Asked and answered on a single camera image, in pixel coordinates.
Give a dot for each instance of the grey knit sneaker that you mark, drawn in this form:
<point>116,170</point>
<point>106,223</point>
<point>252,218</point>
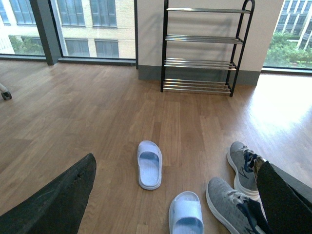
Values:
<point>246,164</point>
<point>237,212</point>

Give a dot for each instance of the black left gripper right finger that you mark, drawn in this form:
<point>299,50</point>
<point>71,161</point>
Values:
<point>287,211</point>

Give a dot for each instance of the light blue slide sandal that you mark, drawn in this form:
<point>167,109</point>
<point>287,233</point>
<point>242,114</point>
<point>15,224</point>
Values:
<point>149,158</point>
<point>185,214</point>

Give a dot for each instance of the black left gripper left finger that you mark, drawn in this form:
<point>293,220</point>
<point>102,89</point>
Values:
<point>58,207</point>

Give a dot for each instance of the black metal shoe rack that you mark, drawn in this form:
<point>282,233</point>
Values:
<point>202,48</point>

